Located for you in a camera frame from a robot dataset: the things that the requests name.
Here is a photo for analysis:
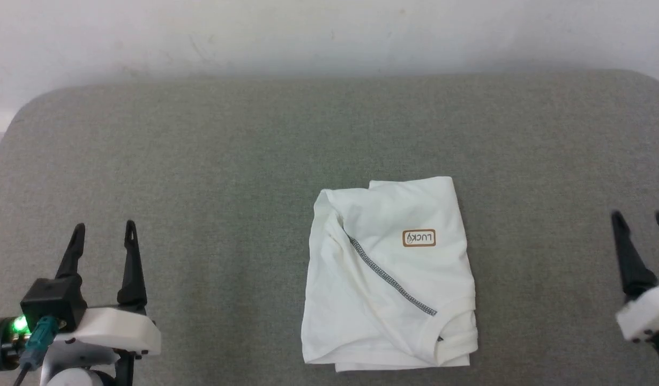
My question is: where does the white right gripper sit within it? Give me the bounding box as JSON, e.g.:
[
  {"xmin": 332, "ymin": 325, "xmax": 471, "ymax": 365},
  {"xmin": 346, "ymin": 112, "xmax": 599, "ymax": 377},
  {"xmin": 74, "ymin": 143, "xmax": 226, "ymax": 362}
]
[{"xmin": 610, "ymin": 210, "xmax": 659, "ymax": 343}]

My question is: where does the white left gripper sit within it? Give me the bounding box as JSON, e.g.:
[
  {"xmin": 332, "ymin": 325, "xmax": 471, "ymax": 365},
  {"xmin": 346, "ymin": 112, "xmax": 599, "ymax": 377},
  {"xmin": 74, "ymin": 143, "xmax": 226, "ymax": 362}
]
[{"xmin": 55, "ymin": 220, "xmax": 163, "ymax": 358}]

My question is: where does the white t-shirt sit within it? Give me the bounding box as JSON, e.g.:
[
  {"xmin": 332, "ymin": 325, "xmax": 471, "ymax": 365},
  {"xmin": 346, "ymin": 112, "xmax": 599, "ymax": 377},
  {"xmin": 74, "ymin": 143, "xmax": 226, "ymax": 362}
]
[{"xmin": 301, "ymin": 176, "xmax": 480, "ymax": 374}]

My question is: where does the left teal-plug black cable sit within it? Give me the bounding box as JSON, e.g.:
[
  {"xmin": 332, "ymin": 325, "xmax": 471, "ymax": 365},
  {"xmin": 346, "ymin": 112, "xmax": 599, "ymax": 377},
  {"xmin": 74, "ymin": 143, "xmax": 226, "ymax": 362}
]
[{"xmin": 12, "ymin": 315, "xmax": 61, "ymax": 386}]

